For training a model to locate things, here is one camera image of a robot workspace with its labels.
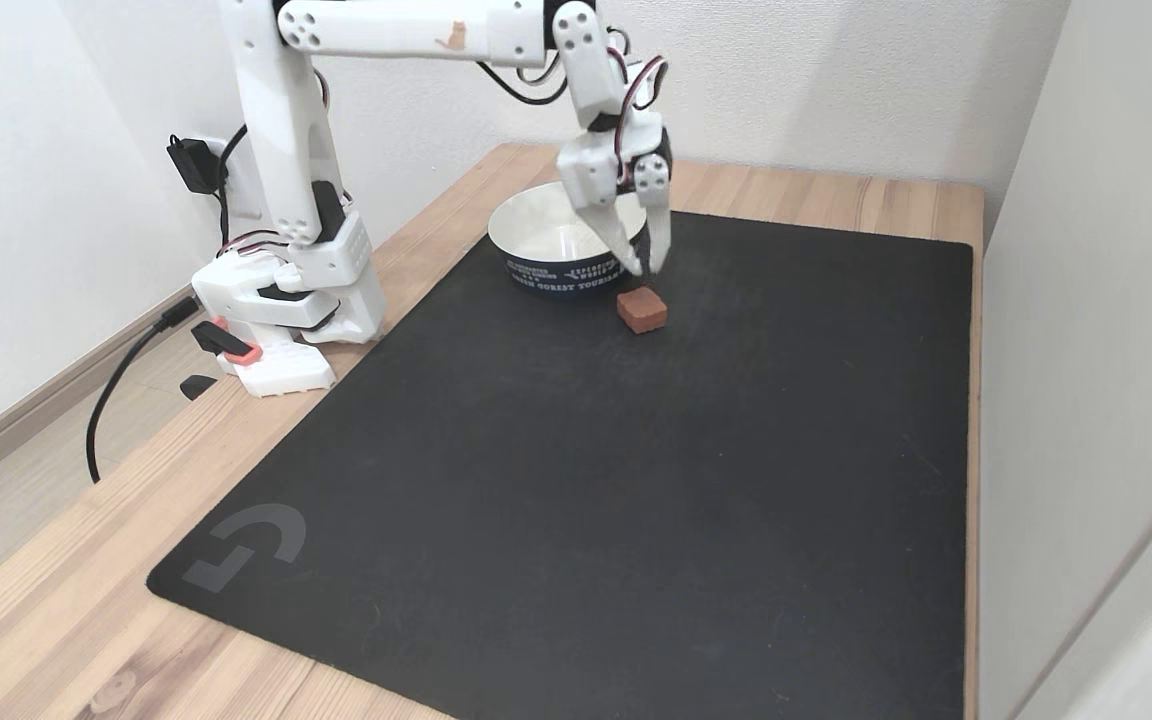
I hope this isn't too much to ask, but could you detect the brown cube toy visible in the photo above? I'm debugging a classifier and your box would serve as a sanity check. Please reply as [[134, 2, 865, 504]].
[[617, 287, 668, 335]]

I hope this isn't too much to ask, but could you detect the white and navy bowl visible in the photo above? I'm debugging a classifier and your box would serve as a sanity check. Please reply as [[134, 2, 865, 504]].
[[488, 181, 649, 297]]

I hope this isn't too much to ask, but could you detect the black desk mat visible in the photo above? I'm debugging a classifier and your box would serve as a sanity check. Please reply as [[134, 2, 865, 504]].
[[146, 210, 975, 720]]

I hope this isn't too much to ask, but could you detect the black power adapter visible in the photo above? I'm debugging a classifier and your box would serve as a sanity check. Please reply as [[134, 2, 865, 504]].
[[166, 135, 227, 196]]

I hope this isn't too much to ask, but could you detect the grey cabinet side panel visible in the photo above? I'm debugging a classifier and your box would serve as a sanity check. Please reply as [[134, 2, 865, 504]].
[[976, 0, 1152, 720]]

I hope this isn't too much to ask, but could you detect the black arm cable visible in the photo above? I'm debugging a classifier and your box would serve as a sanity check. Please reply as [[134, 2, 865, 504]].
[[476, 55, 572, 107]]

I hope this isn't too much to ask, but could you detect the black power cable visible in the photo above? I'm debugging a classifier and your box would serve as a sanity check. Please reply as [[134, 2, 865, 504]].
[[214, 125, 249, 249]]

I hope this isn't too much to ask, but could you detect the thick black usb cable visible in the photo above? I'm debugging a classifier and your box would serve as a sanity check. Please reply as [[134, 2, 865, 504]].
[[86, 297, 202, 484]]

